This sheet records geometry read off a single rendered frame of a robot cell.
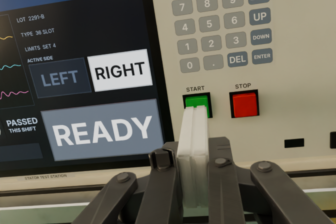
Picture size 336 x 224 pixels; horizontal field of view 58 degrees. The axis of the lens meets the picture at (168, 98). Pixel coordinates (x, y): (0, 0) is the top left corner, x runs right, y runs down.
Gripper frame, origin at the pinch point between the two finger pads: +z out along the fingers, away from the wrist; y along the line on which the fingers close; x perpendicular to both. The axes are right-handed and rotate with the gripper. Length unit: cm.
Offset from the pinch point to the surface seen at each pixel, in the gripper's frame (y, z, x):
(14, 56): -14.9, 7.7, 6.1
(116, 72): -6.4, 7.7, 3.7
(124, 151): -7.1, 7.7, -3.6
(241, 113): 3.3, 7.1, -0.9
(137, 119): -5.4, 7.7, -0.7
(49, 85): -12.5, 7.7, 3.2
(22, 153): -16.9, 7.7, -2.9
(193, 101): -0.4, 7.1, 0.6
